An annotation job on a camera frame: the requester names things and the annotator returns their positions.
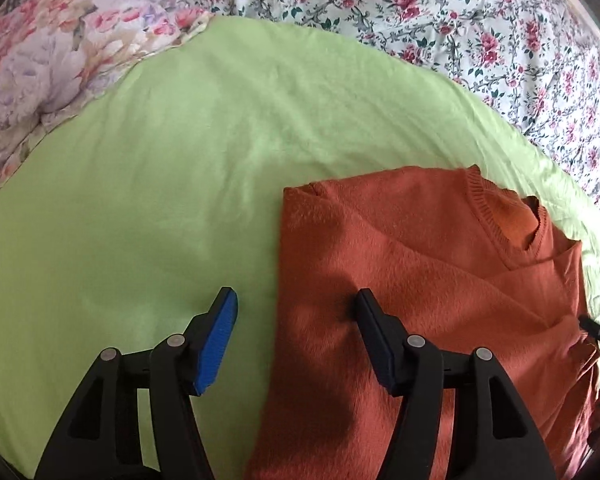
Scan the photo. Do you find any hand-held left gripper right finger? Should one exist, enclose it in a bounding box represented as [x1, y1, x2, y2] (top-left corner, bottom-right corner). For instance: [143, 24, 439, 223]
[356, 288, 558, 480]

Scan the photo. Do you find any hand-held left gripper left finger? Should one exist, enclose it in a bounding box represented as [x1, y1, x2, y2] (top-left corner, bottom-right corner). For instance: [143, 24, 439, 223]
[34, 287, 239, 480]

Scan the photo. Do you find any orange knit sweater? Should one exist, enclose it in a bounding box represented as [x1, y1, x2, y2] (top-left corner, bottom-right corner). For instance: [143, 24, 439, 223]
[244, 164, 600, 480]

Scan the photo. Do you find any light green bed sheet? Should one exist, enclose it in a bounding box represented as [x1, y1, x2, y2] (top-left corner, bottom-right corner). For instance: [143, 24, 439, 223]
[0, 14, 600, 478]

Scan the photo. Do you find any pastel floral pillow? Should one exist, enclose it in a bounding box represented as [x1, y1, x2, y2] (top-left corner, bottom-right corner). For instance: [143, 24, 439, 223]
[0, 0, 216, 221]

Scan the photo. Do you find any rose print bed sheet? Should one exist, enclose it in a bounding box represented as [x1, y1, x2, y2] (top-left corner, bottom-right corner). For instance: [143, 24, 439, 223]
[165, 0, 600, 231]

